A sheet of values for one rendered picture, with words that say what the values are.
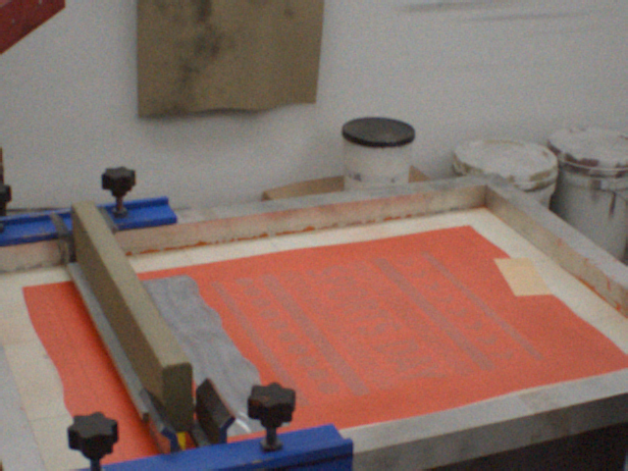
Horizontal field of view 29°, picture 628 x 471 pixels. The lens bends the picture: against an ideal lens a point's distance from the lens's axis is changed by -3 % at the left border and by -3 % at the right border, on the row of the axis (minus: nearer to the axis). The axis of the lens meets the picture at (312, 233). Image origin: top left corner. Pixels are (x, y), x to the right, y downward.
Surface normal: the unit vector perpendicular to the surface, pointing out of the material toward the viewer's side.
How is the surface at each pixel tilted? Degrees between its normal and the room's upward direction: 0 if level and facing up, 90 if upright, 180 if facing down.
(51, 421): 0
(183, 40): 90
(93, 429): 0
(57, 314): 0
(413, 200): 90
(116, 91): 90
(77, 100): 90
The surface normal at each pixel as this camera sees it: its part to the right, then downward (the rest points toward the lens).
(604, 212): 0.12, 0.46
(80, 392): 0.03, -0.91
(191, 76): 0.48, 0.37
